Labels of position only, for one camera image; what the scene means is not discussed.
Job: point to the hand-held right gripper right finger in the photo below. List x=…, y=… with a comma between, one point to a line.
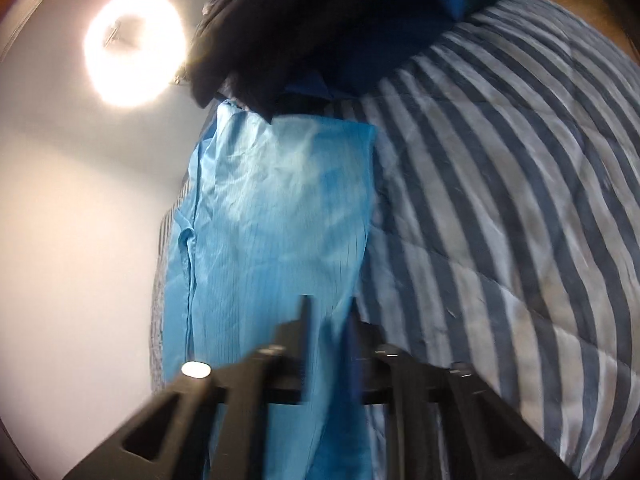
x=356, y=360

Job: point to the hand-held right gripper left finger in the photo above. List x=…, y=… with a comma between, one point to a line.
x=295, y=340

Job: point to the light blue work coat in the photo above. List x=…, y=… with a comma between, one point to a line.
x=280, y=210

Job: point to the black puffer jacket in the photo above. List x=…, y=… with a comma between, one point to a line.
x=280, y=35

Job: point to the dark blue folded garment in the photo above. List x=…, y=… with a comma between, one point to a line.
x=400, y=50

